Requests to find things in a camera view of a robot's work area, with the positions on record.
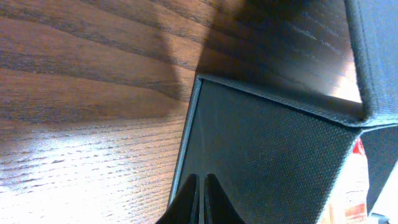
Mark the red snack bag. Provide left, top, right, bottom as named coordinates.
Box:
left=320, top=139, right=369, bottom=224

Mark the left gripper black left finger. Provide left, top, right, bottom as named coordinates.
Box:
left=156, top=174, right=200, bottom=224

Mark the dark green gift box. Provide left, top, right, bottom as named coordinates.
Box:
left=167, top=1, right=397, bottom=223

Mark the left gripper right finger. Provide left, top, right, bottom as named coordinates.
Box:
left=204, top=174, right=245, bottom=224

